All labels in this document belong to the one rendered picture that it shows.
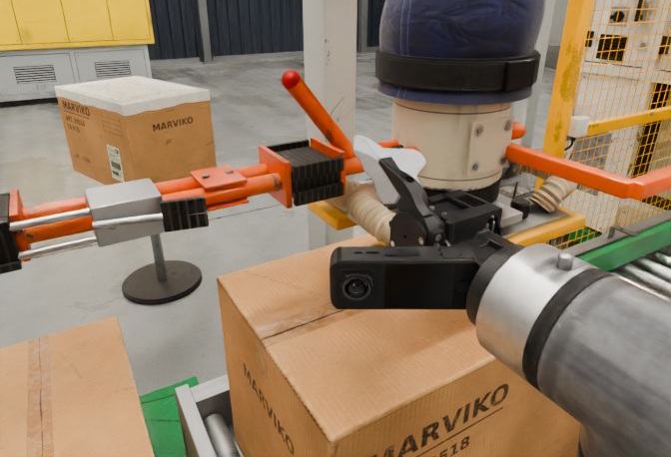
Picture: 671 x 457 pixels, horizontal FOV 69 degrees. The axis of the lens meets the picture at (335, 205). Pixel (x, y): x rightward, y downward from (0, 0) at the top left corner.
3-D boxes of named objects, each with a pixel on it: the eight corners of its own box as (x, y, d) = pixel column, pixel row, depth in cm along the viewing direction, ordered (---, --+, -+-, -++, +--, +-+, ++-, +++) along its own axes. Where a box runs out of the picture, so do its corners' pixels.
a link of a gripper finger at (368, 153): (392, 132, 50) (437, 205, 47) (344, 140, 47) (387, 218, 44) (405, 111, 48) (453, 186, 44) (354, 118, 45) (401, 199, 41)
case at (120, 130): (73, 170, 235) (53, 86, 219) (149, 151, 263) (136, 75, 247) (139, 202, 199) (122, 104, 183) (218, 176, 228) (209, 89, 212)
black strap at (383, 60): (455, 63, 85) (457, 39, 83) (575, 83, 66) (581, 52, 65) (345, 74, 74) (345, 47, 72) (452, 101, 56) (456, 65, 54)
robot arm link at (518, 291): (512, 406, 32) (537, 281, 28) (459, 362, 36) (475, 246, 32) (595, 358, 36) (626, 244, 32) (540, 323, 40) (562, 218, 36)
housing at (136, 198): (155, 211, 58) (149, 176, 56) (169, 233, 53) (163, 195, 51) (91, 225, 55) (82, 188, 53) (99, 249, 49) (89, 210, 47)
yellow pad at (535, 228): (532, 206, 84) (536, 179, 82) (585, 228, 76) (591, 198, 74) (369, 256, 68) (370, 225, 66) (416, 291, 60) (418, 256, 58)
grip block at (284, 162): (313, 175, 70) (312, 135, 67) (349, 197, 62) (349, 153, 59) (258, 186, 66) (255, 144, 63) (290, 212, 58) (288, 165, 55)
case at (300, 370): (448, 342, 130) (464, 206, 114) (585, 454, 99) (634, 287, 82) (235, 439, 102) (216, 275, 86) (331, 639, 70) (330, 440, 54)
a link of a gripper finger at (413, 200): (380, 177, 46) (424, 254, 43) (365, 180, 46) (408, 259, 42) (400, 146, 43) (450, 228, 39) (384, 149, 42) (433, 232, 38)
